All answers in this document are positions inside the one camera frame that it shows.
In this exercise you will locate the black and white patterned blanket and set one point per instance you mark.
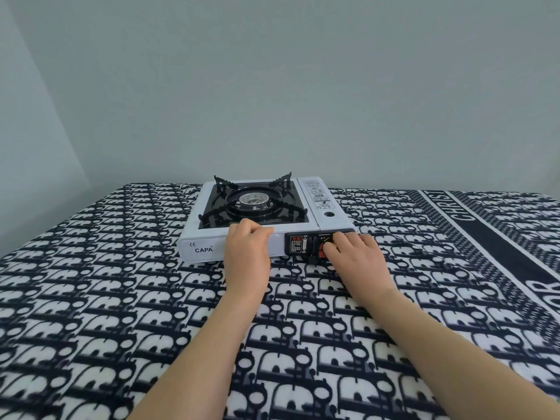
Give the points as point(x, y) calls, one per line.
point(109, 301)

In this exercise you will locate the person's left forearm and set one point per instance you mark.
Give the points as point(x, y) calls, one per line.
point(210, 358)

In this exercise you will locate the person's left hand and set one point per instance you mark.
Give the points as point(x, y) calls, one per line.
point(247, 262)

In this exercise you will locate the person's right hand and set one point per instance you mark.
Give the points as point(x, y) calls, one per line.
point(363, 269)

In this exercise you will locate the white portable gas stove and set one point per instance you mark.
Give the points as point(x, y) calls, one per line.
point(205, 244)

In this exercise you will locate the black pan support grate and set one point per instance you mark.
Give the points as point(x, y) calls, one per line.
point(218, 214)

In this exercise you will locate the person's left fingers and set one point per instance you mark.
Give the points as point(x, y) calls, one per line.
point(256, 229)

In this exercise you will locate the black stove control knob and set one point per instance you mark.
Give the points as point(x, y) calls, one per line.
point(323, 248)

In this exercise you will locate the black cartridge lock lever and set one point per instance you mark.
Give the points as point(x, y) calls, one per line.
point(313, 258)

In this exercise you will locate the round metal burner head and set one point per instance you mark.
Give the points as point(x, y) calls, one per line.
point(253, 200)

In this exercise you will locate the white cartridge compartment cover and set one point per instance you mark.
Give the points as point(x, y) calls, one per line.
point(321, 201)

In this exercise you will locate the person's right forearm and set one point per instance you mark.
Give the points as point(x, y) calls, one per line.
point(442, 358)

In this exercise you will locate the person's right fingers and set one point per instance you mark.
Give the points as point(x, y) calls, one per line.
point(337, 244)

